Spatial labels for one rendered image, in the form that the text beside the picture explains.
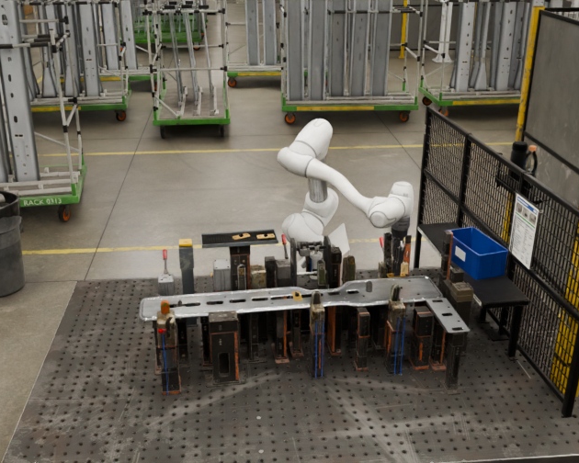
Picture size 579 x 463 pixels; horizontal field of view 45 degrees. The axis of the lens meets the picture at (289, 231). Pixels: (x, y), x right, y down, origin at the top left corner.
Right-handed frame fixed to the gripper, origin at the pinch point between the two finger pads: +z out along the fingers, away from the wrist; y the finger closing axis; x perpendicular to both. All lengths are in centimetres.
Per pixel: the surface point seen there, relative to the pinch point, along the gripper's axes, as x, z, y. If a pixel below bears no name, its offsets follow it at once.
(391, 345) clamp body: -7.4, 28.0, 21.6
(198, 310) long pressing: -91, 11, 6
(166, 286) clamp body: -105, 8, -12
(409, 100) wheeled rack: 223, 81, -647
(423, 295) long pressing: 10.8, 11.0, 8.4
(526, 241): 54, -16, 14
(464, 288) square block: 27.1, 5.0, 15.7
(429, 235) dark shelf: 34, 8, -49
